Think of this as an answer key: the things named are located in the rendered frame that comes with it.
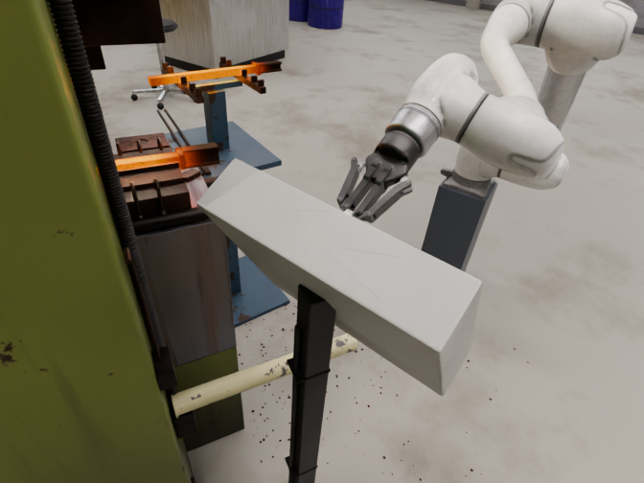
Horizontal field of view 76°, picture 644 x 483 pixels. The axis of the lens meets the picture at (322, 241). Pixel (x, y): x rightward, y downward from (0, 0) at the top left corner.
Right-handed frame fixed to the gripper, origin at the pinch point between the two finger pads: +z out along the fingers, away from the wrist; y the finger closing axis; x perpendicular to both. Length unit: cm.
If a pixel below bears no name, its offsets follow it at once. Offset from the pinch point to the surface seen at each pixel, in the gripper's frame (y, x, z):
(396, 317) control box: -22.0, 22.7, 12.8
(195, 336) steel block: 34, -35, 33
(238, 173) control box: 4.6, 22.7, 7.4
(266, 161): 64, -46, -25
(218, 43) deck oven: 342, -183, -182
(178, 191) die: 37.1, -1.0, 8.8
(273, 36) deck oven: 353, -235, -258
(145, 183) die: 42.9, 1.9, 11.7
